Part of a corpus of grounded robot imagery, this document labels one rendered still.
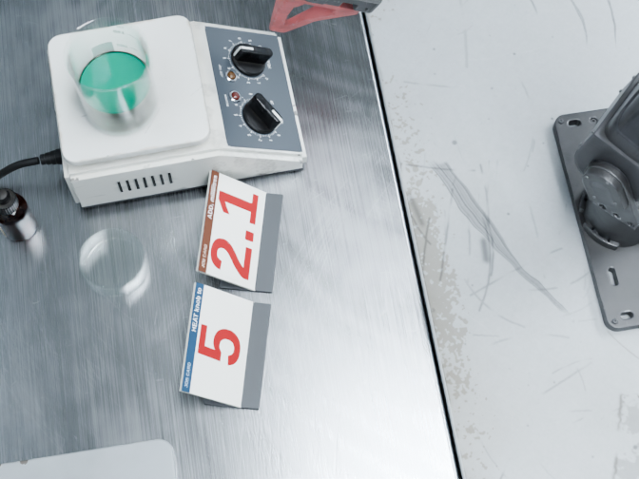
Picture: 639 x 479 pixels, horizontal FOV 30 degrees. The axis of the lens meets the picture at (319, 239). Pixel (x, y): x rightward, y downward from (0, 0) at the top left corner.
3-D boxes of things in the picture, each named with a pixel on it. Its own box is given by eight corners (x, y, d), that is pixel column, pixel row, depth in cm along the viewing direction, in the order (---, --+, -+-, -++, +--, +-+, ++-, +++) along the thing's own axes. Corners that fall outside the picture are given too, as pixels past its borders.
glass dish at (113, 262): (162, 264, 101) (159, 255, 99) (115, 311, 99) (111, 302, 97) (115, 224, 102) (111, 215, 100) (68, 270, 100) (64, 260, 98)
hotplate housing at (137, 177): (280, 46, 109) (278, -4, 101) (307, 173, 104) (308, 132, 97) (36, 86, 107) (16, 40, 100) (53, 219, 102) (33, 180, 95)
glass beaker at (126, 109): (67, 122, 96) (47, 69, 88) (107, 60, 98) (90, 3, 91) (144, 157, 95) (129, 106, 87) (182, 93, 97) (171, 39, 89)
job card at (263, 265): (283, 196, 103) (282, 176, 99) (272, 294, 100) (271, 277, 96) (213, 189, 103) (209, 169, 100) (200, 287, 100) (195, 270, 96)
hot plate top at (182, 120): (189, 18, 101) (188, 12, 100) (213, 143, 96) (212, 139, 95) (48, 41, 100) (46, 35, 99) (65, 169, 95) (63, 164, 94)
